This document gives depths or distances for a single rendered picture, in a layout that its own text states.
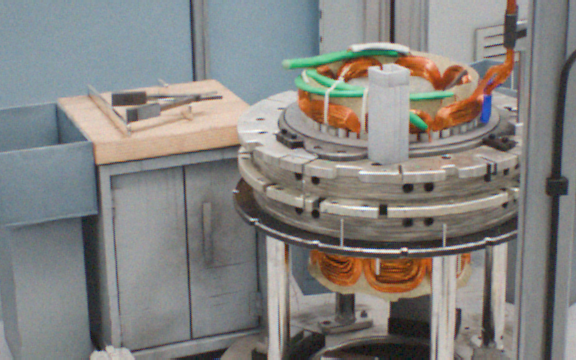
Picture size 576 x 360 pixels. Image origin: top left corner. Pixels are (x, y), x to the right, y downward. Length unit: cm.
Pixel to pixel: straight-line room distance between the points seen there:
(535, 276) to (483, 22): 290
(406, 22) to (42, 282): 63
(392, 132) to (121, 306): 43
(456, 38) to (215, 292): 227
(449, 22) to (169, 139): 231
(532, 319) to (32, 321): 75
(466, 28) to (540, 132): 288
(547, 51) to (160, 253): 75
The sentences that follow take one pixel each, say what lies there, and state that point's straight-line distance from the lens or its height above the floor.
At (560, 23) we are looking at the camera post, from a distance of 85.
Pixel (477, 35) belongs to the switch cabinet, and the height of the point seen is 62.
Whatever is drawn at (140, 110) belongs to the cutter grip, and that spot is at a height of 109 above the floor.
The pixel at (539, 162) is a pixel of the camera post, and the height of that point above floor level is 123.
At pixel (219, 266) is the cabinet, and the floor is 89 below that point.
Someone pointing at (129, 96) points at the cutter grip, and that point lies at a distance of 150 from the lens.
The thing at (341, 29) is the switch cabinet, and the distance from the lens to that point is 386.
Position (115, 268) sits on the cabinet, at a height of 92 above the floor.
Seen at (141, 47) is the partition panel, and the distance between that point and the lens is 378.
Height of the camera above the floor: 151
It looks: 20 degrees down
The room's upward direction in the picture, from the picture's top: 1 degrees counter-clockwise
